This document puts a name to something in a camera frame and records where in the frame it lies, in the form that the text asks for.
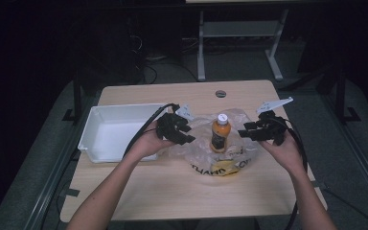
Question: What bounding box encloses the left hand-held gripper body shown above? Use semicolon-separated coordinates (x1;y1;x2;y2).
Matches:
155;103;195;142

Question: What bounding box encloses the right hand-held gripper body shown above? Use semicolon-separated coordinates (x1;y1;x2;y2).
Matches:
256;96;294;147

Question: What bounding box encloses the clear plastic bag black print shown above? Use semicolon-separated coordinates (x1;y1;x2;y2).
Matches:
167;108;262;178

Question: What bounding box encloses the orange drink bottle white cap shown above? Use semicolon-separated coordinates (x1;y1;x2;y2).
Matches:
209;113;233;154

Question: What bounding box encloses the white plastic bin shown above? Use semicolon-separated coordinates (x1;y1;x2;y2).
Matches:
77;103;169;164

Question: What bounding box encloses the person's left hand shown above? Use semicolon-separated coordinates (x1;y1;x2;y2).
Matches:
126;126;173;161

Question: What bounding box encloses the person's right hand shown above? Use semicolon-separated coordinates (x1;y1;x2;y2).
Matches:
260;132;306;176

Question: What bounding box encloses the black metal stand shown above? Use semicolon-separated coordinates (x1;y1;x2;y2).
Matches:
334;68;362;124
61;80;84;124

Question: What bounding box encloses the dark floor tape strip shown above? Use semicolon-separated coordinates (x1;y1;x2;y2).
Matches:
63;187;81;198

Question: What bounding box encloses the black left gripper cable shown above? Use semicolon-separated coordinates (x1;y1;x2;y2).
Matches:
123;103;180;157

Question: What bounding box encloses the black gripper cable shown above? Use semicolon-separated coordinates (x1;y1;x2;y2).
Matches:
269;116;310;230
123;103;180;157

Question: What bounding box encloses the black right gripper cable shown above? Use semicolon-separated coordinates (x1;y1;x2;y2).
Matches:
269;116;310;230

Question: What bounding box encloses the grey metal desk frame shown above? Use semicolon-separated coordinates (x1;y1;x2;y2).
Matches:
196;9;290;82

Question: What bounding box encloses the thin black floor cable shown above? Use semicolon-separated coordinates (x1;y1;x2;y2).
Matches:
322;187;368;230

